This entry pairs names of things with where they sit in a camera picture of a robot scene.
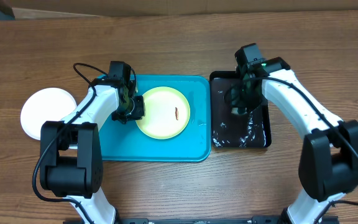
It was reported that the black water tray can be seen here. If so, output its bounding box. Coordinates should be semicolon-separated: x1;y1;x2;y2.
209;71;272;148

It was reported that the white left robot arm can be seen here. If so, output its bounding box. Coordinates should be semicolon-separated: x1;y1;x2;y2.
32;61;145;223

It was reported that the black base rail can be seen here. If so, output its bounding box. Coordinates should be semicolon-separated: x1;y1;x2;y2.
63;215;340;224

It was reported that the yellow plate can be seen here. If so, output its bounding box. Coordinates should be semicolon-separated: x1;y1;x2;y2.
136;86;191;139

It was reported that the teal plastic tray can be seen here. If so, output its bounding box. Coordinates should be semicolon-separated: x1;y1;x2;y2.
99;75;211;162

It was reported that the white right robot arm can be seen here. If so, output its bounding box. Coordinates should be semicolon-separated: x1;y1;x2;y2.
224;44;358;223

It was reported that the green and yellow sponge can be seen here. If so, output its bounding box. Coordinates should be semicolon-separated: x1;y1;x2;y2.
231;107;249;115

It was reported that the white plate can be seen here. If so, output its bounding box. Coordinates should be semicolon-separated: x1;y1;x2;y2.
20;88;77;140

